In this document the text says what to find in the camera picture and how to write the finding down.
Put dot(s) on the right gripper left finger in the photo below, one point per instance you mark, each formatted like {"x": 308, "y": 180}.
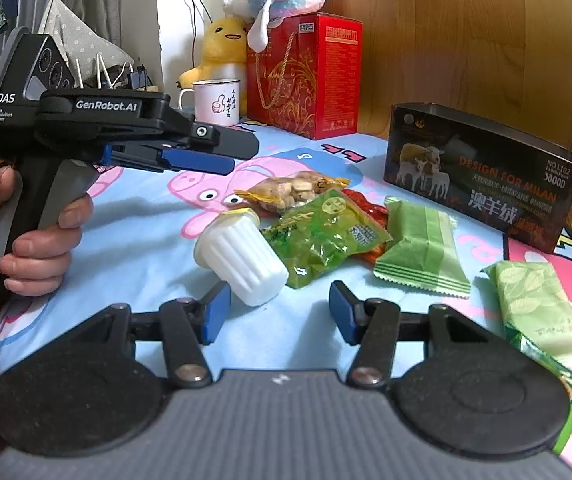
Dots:
{"x": 105, "y": 381}

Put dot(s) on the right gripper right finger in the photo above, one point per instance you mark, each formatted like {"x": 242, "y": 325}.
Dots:
{"x": 453, "y": 382}

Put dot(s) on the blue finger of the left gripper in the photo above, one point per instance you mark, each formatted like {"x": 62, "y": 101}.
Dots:
{"x": 149, "y": 158}

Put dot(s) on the light green leaf pastry packet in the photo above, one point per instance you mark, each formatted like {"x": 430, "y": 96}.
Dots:
{"x": 533, "y": 301}

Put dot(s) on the clear jelly cup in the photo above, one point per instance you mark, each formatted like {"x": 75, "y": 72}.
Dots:
{"x": 233, "y": 247}

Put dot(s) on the green striped pastry packet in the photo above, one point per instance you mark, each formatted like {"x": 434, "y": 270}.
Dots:
{"x": 422, "y": 253}

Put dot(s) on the green pea snack packet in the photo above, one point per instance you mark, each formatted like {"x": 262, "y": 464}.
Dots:
{"x": 317, "y": 237}

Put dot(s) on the person's left hand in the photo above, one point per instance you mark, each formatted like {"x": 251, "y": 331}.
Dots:
{"x": 39, "y": 259}

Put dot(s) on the white enamel mug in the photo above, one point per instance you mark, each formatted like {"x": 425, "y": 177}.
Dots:
{"x": 216, "y": 101}

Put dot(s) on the yellow duck plush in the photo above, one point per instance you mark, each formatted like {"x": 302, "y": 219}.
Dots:
{"x": 223, "y": 56}

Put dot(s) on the clear nut snack packet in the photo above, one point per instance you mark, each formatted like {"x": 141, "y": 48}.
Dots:
{"x": 280, "y": 194}

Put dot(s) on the red gift box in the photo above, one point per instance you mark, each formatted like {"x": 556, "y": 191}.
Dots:
{"x": 308, "y": 79}

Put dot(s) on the Peppa Pig blue cloth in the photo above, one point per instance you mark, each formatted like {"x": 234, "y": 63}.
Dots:
{"x": 138, "y": 249}

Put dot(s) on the red spicy snack packet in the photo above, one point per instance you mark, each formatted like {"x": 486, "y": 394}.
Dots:
{"x": 378, "y": 213}

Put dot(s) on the black wool box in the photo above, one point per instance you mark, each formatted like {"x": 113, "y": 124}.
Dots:
{"x": 498, "y": 175}

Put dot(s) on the wooden board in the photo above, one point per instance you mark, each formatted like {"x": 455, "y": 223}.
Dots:
{"x": 505, "y": 60}

